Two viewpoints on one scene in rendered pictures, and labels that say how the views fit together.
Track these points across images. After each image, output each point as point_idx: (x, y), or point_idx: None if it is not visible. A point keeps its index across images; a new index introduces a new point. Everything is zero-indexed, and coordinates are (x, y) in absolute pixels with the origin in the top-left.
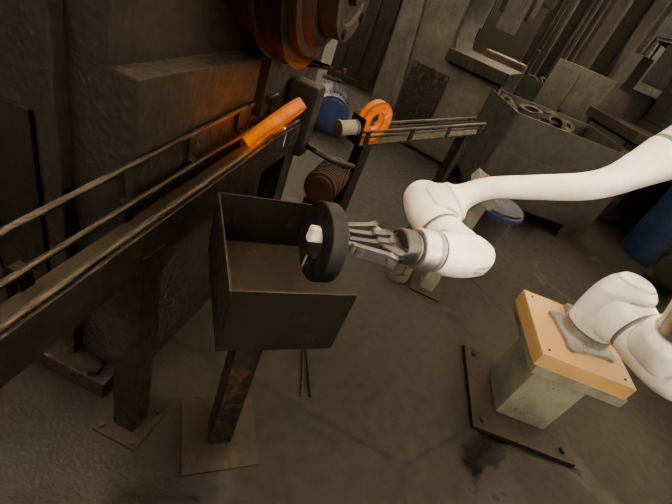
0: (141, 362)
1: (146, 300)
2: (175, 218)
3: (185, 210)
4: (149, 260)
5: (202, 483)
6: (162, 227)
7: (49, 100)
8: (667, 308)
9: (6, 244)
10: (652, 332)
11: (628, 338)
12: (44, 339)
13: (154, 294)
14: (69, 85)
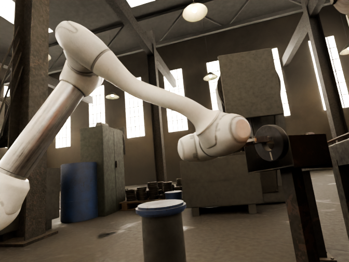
0: (348, 235)
1: (337, 186)
2: (337, 148)
3: (340, 147)
4: (332, 162)
5: None
6: (333, 149)
7: None
8: (32, 157)
9: (334, 143)
10: (23, 182)
11: (6, 207)
12: None
13: (340, 187)
14: None
